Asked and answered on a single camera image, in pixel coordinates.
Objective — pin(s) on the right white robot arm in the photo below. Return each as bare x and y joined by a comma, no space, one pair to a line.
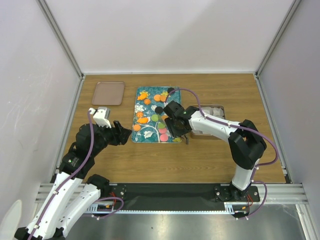
246,145

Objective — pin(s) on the orange swirl cookie top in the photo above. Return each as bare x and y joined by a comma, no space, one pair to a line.
147,101

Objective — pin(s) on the orange fish cookie top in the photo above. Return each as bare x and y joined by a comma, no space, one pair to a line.
142,96

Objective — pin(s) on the pink sandwich cookie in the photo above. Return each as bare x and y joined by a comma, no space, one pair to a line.
162,130
163,137

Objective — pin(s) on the teal floral serving tray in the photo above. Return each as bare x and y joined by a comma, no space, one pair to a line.
149,132

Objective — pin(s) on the green sandwich cookie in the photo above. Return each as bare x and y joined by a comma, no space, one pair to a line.
155,118
161,125

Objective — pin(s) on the orange fish cookie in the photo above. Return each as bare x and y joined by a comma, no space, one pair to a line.
143,120
142,96

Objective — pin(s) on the black sandwich cookie top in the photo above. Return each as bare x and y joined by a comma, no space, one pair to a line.
170,91

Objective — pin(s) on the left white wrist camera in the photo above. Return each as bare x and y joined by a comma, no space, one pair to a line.
101,116

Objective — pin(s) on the pink sandwich cookie lower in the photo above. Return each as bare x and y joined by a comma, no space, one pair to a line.
163,137

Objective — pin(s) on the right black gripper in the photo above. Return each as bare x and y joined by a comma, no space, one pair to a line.
169,123

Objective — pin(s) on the orange shell cookie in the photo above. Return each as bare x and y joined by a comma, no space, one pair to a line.
136,127

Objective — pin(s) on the orange round cookie tilted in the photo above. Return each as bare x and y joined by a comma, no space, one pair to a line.
163,98

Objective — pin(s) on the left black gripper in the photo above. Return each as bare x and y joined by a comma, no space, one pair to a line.
120,134

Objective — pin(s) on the green sandwich cookie right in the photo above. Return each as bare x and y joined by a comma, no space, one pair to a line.
161,125

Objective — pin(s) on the green sandwich cookie left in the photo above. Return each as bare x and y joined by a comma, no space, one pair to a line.
155,118

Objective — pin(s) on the orange fish cookie lower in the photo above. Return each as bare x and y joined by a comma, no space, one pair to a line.
143,120

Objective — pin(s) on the brown cookie tin box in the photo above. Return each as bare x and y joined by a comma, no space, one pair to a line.
197,134

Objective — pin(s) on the black sandwich cookie middle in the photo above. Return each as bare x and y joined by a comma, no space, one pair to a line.
159,110

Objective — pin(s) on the black sandwich cookie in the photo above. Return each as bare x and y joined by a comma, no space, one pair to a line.
159,110
170,91

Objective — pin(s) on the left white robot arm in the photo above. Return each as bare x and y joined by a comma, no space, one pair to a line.
59,212

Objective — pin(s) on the orange flower cookie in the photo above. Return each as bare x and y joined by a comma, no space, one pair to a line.
139,114

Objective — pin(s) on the pink sandwich cookie upper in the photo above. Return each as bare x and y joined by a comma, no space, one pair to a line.
162,130

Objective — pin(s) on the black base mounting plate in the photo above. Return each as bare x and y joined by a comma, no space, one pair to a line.
180,197

